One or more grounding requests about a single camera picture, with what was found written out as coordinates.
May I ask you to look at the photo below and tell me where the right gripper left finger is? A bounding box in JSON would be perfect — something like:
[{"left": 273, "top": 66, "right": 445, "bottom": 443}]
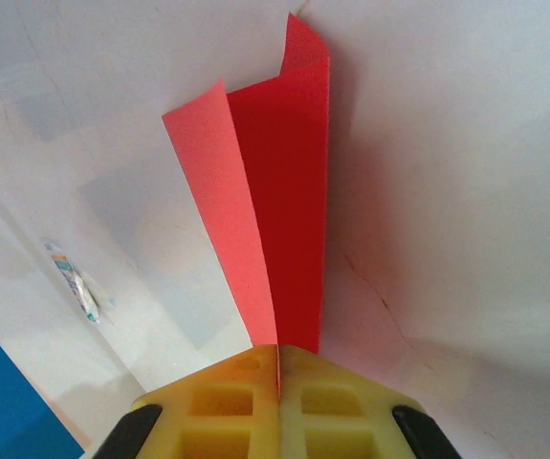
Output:
[{"left": 93, "top": 344, "right": 281, "bottom": 459}]

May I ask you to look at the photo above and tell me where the small printed sachet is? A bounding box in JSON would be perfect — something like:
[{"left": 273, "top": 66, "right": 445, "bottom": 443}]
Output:
[{"left": 43, "top": 241, "right": 116, "bottom": 326}]

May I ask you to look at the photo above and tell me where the red paper sheet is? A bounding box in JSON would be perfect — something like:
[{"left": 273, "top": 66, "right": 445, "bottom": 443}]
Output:
[{"left": 161, "top": 11, "right": 332, "bottom": 398}]

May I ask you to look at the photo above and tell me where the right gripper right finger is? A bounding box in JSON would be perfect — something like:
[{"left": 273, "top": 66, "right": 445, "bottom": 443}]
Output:
[{"left": 279, "top": 346, "right": 460, "bottom": 459}]

